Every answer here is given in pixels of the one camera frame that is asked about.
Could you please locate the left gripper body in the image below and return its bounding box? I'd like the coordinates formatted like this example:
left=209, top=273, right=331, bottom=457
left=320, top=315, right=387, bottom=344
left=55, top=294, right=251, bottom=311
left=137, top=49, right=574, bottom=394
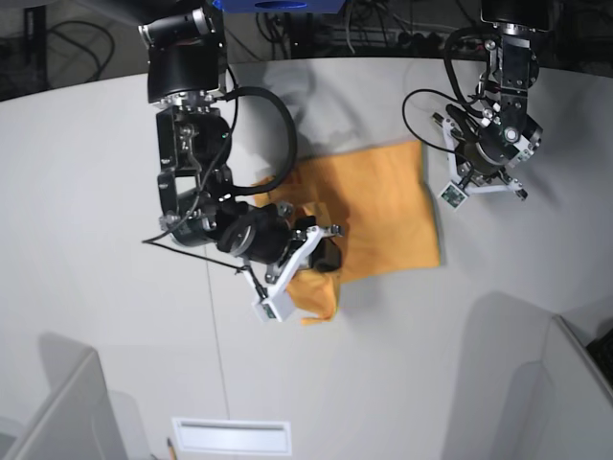
left=452, top=124, right=532, bottom=187

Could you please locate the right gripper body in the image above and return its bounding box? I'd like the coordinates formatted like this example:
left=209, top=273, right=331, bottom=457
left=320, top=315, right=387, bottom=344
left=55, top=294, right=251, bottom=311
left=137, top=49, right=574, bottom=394
left=215, top=200, right=316, bottom=283

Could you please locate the yellow orange T-shirt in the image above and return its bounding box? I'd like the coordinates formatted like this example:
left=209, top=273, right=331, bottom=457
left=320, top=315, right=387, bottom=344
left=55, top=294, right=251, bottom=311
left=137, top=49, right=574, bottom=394
left=254, top=141, right=441, bottom=326

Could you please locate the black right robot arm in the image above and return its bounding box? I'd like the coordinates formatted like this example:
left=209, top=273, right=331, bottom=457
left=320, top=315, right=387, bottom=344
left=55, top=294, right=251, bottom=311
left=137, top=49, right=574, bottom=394
left=138, top=1, right=341, bottom=284

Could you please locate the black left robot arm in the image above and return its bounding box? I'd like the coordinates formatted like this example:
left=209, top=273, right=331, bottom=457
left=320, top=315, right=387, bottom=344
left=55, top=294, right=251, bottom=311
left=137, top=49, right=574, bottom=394
left=443, top=1, right=551, bottom=197

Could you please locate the white power strip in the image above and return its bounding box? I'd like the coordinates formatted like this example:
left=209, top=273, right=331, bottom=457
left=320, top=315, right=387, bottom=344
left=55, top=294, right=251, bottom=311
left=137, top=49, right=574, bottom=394
left=313, top=27, right=453, bottom=52

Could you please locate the white slotted tray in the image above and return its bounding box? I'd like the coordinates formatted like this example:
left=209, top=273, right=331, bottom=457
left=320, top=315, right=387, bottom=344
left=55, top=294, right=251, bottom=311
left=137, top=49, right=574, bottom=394
left=171, top=417, right=292, bottom=456

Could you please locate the black keyboard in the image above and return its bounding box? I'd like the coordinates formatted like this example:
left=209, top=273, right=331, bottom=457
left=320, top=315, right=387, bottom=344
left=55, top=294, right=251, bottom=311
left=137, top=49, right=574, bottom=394
left=587, top=330, right=613, bottom=384

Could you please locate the pencil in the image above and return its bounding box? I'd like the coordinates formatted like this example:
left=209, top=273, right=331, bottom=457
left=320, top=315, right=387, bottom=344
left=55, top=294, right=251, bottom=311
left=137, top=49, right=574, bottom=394
left=167, top=438, right=178, bottom=460

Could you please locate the grey right partition panel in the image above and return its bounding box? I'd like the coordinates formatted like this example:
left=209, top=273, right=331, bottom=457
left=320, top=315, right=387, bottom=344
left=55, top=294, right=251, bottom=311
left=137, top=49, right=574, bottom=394
left=543, top=315, right=612, bottom=417

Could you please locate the grey partition panel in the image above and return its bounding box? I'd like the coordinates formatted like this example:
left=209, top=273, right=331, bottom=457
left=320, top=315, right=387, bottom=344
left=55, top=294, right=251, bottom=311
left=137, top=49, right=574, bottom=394
left=3, top=347, right=128, bottom=459
left=543, top=315, right=612, bottom=417

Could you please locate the grey left partition panel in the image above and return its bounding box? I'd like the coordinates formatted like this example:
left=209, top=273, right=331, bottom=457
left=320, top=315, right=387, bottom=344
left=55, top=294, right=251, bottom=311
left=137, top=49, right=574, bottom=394
left=3, top=347, right=128, bottom=459

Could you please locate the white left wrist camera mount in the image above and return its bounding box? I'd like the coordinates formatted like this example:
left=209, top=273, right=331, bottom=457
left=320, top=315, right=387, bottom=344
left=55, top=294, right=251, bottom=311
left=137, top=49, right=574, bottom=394
left=432, top=112, right=528, bottom=211

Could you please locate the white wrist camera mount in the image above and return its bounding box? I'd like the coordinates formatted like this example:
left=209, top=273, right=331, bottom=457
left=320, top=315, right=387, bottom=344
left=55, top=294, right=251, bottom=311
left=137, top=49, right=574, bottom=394
left=432, top=112, right=528, bottom=211
left=240, top=225, right=344, bottom=322

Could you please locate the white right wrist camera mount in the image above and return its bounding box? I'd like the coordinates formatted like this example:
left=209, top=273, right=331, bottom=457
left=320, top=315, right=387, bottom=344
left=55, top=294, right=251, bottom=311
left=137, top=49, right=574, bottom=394
left=240, top=225, right=344, bottom=322

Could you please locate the blue base camera housing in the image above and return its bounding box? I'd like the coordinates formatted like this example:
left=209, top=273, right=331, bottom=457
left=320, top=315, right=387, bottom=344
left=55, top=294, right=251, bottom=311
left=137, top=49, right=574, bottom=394
left=213, top=0, right=345, bottom=13

